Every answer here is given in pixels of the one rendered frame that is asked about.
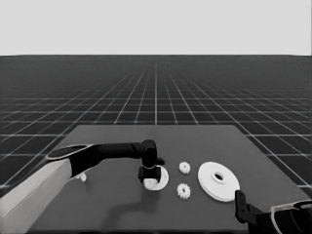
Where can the small white toothed gear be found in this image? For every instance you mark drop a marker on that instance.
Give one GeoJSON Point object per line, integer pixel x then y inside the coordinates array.
{"type": "Point", "coordinates": [148, 186]}
{"type": "Point", "coordinates": [182, 166]}
{"type": "Point", "coordinates": [180, 189]}

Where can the white round carrier with pins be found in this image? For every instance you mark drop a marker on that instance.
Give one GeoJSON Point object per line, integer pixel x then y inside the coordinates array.
{"type": "Point", "coordinates": [164, 177]}

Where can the large thick white disc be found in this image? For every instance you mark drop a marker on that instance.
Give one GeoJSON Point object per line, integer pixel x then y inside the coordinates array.
{"type": "Point", "coordinates": [208, 180]}

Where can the small white T-shaped piece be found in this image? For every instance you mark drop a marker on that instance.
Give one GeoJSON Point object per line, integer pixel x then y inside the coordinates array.
{"type": "Point", "coordinates": [82, 177]}

